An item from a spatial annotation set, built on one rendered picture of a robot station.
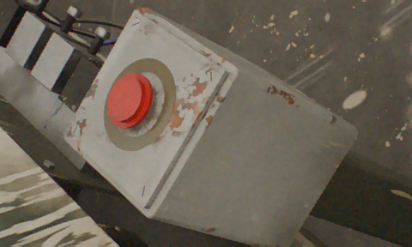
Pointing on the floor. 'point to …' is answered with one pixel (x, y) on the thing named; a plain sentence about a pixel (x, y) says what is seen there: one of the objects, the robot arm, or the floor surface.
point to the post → (374, 202)
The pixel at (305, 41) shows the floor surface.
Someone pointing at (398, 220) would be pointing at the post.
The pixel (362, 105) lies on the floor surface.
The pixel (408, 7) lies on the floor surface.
